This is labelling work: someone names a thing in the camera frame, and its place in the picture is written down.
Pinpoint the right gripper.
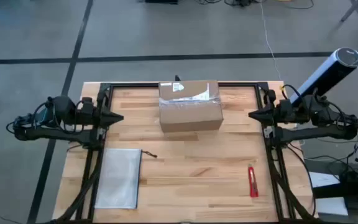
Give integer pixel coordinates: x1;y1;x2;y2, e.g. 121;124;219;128
248;104;281;127

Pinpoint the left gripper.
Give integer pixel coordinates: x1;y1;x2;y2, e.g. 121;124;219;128
93;105;124;129

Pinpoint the red utility knife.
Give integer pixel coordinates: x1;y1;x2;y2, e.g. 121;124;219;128
247;165;259;198

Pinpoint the taped brown cardboard box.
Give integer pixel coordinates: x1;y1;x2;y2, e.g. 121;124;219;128
158;80;224;133

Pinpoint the grey mesh zipper pouch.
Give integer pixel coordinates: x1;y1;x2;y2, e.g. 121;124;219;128
94;147;158;210

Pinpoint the black and white cylinder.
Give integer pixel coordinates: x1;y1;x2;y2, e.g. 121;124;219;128
288;47;358;109

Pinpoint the black metal beam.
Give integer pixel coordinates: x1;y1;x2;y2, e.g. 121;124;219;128
311;176;358;200

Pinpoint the white box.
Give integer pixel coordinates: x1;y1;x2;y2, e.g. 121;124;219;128
308;171;349;217

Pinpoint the black floor device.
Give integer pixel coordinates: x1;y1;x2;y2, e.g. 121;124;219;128
144;0;180;5

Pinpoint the grey desk leg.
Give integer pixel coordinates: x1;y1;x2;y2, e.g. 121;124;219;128
339;0;358;23

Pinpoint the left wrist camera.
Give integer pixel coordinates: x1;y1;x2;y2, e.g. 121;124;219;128
81;96;94;110

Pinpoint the black aluminium rig frame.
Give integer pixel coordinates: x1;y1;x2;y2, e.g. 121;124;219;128
75;81;295;224

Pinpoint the thin black cable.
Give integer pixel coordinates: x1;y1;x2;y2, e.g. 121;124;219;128
286;143;317;217

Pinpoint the white floor cable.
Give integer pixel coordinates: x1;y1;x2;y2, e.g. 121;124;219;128
259;0;283;82

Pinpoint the black cable bundle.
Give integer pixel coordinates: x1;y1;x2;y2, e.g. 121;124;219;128
53;149;102;224
270;167;319;224

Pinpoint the black cable tangle with adapter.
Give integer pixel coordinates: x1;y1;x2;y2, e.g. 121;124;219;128
303;114;358;187

